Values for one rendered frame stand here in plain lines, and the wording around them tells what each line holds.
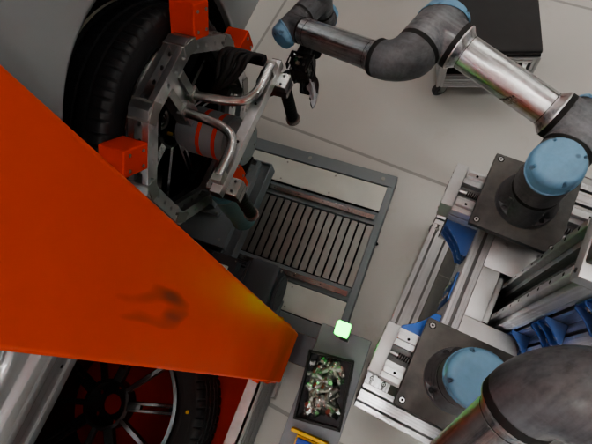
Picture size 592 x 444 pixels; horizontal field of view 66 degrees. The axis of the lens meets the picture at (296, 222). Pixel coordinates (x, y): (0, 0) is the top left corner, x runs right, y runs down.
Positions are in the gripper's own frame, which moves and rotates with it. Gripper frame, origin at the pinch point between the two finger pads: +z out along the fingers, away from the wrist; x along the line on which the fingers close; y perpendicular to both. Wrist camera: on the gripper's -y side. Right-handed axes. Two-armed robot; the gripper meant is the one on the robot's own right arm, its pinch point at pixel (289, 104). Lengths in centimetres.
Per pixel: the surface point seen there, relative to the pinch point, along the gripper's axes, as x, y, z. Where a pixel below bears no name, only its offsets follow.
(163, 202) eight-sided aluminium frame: -20.4, 4.9, 42.4
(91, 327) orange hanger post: 22, 77, 73
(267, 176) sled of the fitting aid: -22, -67, -2
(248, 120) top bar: -2.6, 14.9, 16.4
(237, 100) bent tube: -6.5, 18.0, 13.4
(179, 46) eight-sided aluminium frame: -21.6, 29.0, 9.0
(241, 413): 12, -44, 90
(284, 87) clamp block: 1.5, 11.8, 2.2
